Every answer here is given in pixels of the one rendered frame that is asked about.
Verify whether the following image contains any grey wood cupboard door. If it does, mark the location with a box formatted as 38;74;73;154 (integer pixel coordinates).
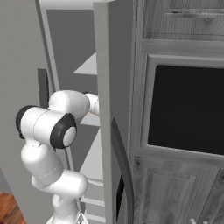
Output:
133;155;221;224
199;168;224;224
142;0;224;41

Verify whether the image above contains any grey fridge door, short handle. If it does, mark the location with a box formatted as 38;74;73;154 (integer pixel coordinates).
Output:
0;0;60;224

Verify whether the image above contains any built-in oven, black glass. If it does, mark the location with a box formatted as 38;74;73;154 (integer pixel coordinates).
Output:
140;53;224;160

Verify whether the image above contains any dark short fridge door handle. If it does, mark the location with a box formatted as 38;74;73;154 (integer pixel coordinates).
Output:
37;68;50;109

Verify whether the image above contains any white fridge shelf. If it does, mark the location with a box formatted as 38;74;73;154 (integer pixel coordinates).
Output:
79;128;105;183
80;112;102;128
73;52;98;76

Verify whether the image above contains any dark curved fridge door handle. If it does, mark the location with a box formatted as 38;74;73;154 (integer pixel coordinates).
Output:
110;116;136;224

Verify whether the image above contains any grey fridge door, curved handle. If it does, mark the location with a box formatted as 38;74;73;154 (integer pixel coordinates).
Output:
93;0;138;224

